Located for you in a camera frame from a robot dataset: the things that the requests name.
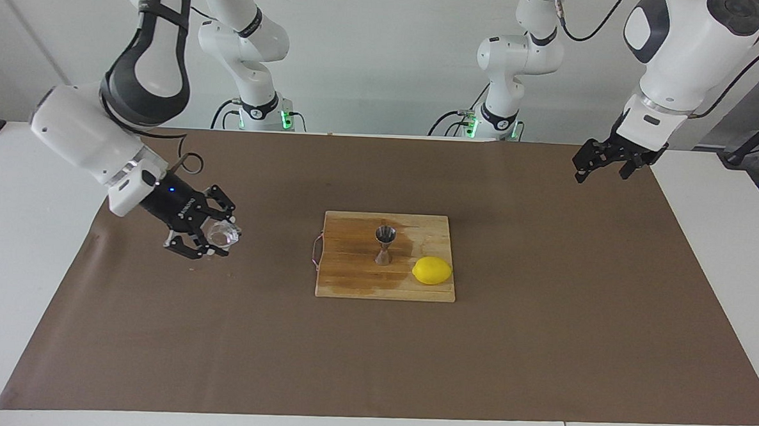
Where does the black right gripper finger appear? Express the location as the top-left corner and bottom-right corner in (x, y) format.
(201, 184), (239, 225)
(163, 231), (232, 262)

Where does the small clear glass cup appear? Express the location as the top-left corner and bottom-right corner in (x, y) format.
(205, 219), (243, 253)

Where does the steel double jigger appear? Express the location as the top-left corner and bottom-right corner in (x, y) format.
(373, 225), (397, 267)

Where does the black stand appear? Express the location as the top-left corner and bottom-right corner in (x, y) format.
(718, 100), (759, 168)

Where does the wooden cutting board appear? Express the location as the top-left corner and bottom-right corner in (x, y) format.
(309, 210), (460, 304)

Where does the yellow lemon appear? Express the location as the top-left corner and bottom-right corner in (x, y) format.
(411, 255), (454, 287)

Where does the brown table mat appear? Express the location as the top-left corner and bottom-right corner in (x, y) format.
(0, 119), (759, 426)

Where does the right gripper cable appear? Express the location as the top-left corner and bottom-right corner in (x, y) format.
(138, 126), (205, 179)

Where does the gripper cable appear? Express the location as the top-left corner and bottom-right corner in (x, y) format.
(546, 0), (759, 123)
(138, 126), (205, 179)

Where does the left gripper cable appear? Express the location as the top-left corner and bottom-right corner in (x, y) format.
(546, 0), (759, 123)

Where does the black left base cable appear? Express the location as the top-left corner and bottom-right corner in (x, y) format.
(427, 77), (490, 140)

